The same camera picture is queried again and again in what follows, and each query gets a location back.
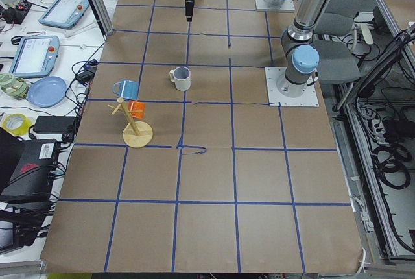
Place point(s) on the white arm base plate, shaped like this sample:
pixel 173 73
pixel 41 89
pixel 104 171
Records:
pixel 283 93

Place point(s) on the wooden mug tree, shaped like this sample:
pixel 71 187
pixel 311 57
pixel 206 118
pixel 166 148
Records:
pixel 136 133

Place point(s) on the orange mug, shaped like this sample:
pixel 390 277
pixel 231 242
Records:
pixel 136 109

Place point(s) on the blue teach pendant lower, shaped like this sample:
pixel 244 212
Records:
pixel 35 56

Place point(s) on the green tape rolls stack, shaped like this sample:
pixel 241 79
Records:
pixel 14 86

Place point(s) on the yellow tape roll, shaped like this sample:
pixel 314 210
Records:
pixel 17 124

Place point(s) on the blue plate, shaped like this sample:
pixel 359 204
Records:
pixel 47 92

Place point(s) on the grey white mug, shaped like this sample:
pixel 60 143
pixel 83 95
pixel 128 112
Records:
pixel 181 77

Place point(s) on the blue mug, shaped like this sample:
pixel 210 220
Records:
pixel 126 89

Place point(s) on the blue teach pendant upper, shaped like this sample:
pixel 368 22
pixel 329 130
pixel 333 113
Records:
pixel 64 14

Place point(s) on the black computer box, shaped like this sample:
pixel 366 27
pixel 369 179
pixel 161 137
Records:
pixel 26 171

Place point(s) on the grey office chair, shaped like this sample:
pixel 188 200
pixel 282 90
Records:
pixel 337 65

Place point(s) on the blue teach pendant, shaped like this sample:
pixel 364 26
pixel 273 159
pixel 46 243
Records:
pixel 64 14
pixel 35 56

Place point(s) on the black power brick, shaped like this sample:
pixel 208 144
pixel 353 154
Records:
pixel 53 124

